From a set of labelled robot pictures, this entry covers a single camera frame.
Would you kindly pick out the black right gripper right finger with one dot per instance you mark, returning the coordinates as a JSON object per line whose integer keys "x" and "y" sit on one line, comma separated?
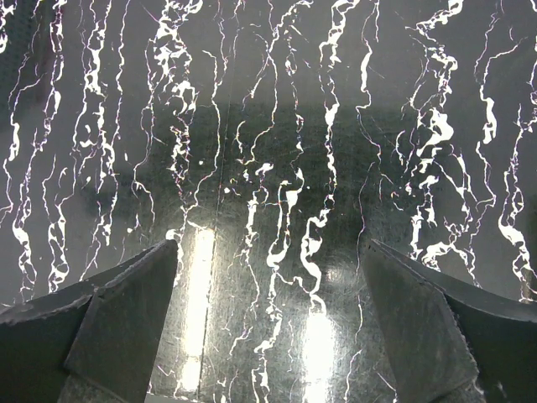
{"x": 447, "y": 340}

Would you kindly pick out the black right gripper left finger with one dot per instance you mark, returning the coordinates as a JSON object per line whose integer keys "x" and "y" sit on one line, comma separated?
{"x": 93, "y": 341}

